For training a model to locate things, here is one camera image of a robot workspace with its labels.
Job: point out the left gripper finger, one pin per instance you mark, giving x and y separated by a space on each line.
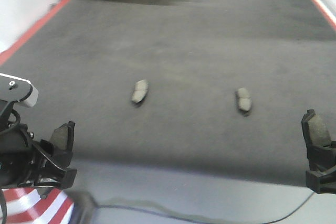
62 155
54 178

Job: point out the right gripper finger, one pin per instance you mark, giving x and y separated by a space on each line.
321 182
321 158

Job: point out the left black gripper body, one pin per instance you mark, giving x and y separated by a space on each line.
22 157

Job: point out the grey brake pad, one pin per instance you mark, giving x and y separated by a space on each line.
63 137
140 91
315 133
244 101

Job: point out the left red white traffic cone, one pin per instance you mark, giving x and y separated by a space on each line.
24 205

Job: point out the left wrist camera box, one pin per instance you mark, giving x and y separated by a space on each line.
18 90

